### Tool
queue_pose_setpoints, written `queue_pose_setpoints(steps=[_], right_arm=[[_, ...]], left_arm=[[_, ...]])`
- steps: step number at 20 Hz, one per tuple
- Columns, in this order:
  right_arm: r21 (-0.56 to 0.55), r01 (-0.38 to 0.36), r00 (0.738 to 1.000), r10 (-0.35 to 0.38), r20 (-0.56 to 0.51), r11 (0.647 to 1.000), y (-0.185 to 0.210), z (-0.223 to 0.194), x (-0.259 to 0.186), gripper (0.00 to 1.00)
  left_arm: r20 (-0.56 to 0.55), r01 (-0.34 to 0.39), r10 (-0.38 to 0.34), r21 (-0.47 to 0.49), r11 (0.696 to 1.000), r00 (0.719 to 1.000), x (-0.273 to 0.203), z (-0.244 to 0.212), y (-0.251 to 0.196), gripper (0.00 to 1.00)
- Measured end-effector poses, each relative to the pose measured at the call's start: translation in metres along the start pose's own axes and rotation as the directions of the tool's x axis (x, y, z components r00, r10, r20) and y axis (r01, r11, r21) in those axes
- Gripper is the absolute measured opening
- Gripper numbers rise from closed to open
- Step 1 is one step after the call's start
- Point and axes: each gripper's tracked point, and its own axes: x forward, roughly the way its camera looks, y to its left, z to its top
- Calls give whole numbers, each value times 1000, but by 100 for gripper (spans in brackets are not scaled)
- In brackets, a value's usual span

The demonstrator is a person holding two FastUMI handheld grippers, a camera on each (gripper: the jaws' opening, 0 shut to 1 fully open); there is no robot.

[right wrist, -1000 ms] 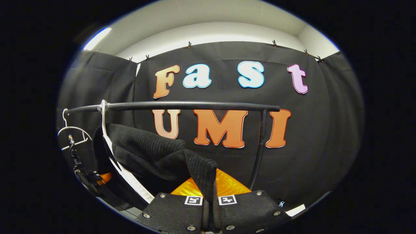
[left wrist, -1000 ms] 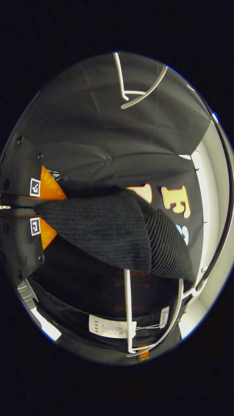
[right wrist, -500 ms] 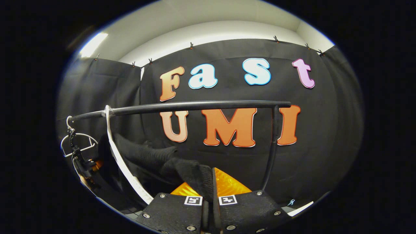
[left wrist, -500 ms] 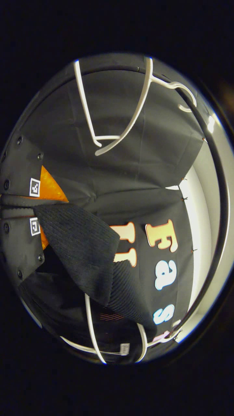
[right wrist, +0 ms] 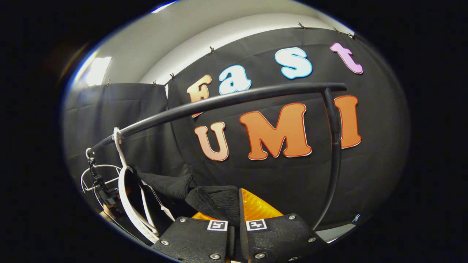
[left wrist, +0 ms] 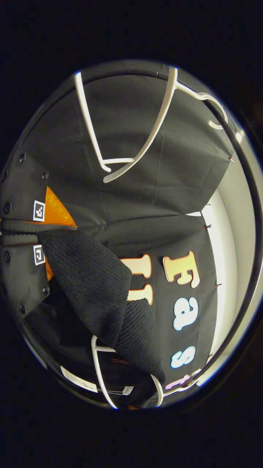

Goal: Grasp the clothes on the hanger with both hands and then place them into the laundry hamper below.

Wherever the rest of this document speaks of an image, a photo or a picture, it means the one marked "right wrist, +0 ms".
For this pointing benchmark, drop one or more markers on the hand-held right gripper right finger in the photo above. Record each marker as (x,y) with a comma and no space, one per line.
(281,237)

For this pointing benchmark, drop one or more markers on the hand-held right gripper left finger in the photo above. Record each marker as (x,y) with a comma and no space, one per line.
(193,237)

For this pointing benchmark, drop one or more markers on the white clothes hanger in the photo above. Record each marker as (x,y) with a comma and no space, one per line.
(126,199)

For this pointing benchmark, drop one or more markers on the black knit cardigan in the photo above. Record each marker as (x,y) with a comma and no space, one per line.
(215,204)

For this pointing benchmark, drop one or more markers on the empty white plastic hanger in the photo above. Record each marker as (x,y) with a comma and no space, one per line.
(104,165)

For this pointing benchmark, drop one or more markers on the black backdrop cloth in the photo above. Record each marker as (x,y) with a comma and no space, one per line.
(256,182)

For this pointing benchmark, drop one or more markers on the light blue clip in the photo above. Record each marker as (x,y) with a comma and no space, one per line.
(356,218)

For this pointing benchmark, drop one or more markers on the black garment rack rail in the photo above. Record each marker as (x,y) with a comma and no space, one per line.
(234,97)

